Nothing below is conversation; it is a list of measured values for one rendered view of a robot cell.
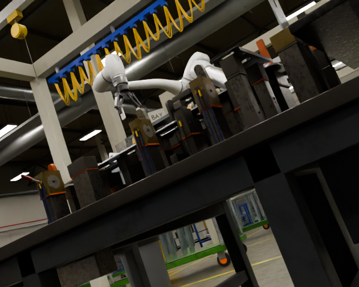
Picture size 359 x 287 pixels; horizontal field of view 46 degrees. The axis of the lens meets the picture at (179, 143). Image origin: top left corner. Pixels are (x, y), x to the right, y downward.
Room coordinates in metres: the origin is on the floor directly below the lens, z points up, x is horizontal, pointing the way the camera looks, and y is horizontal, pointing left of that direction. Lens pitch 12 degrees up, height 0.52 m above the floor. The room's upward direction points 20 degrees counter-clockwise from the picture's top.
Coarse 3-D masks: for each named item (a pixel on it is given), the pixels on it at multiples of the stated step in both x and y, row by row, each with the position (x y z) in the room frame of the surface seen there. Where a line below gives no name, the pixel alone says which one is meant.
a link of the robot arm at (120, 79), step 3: (117, 75) 2.30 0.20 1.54; (120, 75) 2.30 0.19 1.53; (123, 75) 2.31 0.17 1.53; (114, 78) 2.30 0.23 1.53; (117, 78) 2.30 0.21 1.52; (120, 78) 2.30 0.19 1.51; (123, 78) 2.31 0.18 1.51; (126, 78) 2.33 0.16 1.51; (114, 81) 2.31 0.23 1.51; (117, 81) 2.30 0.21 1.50; (120, 81) 2.30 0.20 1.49; (123, 81) 2.31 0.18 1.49; (126, 81) 2.32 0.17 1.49; (114, 84) 2.32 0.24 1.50; (117, 84) 2.31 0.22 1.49; (120, 84) 2.31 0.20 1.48; (114, 87) 2.33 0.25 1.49
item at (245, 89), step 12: (228, 60) 1.21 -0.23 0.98; (240, 60) 1.23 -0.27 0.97; (228, 72) 1.21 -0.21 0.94; (240, 72) 1.20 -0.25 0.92; (240, 84) 1.21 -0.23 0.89; (240, 96) 1.21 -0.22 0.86; (252, 96) 1.22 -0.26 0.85; (240, 108) 1.22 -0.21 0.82; (252, 108) 1.20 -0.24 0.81; (252, 120) 1.21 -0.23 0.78; (264, 120) 1.23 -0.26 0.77
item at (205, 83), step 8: (192, 80) 1.46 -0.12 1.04; (200, 80) 1.44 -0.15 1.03; (208, 80) 1.48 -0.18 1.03; (192, 88) 1.46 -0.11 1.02; (200, 88) 1.45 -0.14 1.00; (208, 88) 1.46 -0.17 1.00; (200, 96) 1.45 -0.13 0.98; (208, 96) 1.44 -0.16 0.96; (216, 96) 1.49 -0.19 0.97; (200, 104) 1.46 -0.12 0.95; (208, 104) 1.44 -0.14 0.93; (216, 104) 1.47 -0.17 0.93; (200, 112) 1.47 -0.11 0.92; (208, 112) 1.44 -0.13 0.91; (216, 112) 1.46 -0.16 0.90; (208, 120) 1.47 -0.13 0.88; (216, 120) 1.45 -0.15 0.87; (224, 120) 1.49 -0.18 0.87; (208, 128) 1.47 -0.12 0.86; (216, 128) 1.46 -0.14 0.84; (224, 128) 1.47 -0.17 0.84; (216, 136) 1.46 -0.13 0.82; (224, 136) 1.44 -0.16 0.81
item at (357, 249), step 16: (304, 176) 2.20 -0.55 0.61; (320, 176) 2.24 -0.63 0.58; (304, 192) 2.21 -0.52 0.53; (320, 192) 2.18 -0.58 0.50; (320, 208) 2.19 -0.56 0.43; (336, 208) 2.27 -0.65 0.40; (320, 224) 2.21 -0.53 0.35; (336, 224) 2.18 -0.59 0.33; (336, 240) 2.19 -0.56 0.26; (336, 256) 2.20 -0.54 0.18; (352, 256) 2.17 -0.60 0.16; (336, 272) 2.22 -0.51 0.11; (352, 272) 2.19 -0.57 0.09
